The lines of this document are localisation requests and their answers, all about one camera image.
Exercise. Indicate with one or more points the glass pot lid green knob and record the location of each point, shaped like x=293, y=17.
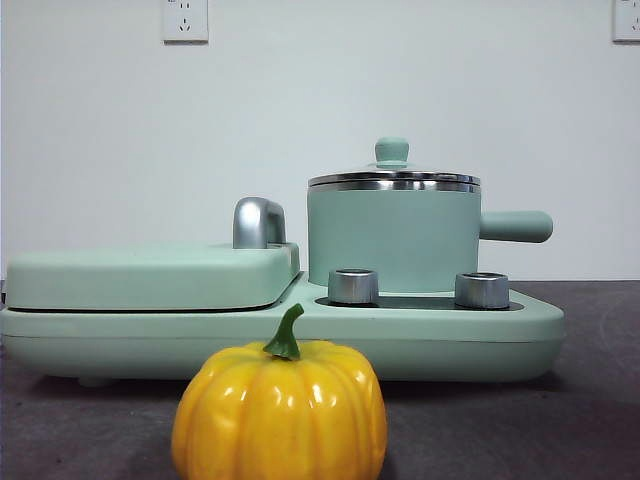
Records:
x=392, y=150

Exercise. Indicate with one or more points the yellow toy pumpkin green stem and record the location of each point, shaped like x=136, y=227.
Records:
x=280, y=415

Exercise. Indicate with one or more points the silver control knob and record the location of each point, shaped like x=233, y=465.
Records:
x=481, y=291
x=352, y=287

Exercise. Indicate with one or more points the white wall socket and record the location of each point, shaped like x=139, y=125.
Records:
x=627, y=22
x=185, y=22

